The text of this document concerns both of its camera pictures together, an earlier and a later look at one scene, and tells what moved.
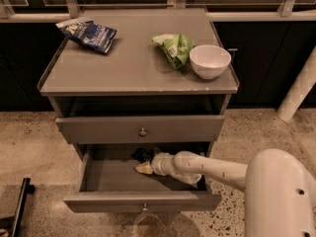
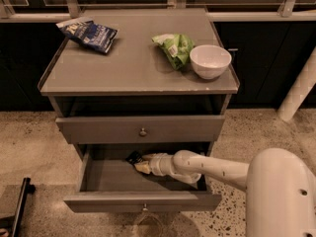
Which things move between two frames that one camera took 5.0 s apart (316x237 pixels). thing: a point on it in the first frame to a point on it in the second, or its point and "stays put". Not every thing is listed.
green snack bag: [177, 47] stays put
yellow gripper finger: [156, 150] to [149, 156]
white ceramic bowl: [209, 61] stays put
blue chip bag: [89, 34] stays put
